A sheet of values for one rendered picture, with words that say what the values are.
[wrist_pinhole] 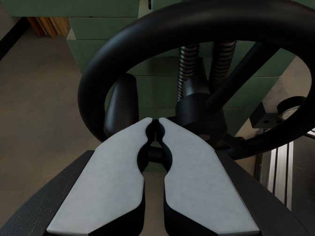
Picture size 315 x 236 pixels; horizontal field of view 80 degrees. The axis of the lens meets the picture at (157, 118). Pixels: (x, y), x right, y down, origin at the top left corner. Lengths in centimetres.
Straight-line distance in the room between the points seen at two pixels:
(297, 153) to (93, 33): 96
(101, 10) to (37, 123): 111
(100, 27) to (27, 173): 101
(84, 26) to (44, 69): 134
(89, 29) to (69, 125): 96
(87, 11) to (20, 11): 11
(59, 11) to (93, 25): 5
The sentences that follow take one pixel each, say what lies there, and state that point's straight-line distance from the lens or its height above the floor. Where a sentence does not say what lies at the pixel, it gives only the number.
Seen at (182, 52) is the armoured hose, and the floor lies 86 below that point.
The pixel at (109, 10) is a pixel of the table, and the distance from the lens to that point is 35.
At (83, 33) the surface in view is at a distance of 38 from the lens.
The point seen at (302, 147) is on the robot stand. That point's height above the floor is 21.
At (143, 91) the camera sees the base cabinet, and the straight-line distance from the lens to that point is 47.
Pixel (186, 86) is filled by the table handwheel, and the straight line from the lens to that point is 26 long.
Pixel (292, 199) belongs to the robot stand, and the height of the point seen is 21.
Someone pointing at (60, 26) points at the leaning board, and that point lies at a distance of 192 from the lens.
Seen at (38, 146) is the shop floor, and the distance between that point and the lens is 130.
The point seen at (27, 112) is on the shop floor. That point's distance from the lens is 148.
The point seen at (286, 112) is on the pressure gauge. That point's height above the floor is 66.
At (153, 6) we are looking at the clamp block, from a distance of 23.
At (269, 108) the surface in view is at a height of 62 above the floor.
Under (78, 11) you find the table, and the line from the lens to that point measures 36.
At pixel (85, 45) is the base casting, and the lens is 40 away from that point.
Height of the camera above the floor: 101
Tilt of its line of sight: 58 degrees down
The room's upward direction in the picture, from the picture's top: 1 degrees clockwise
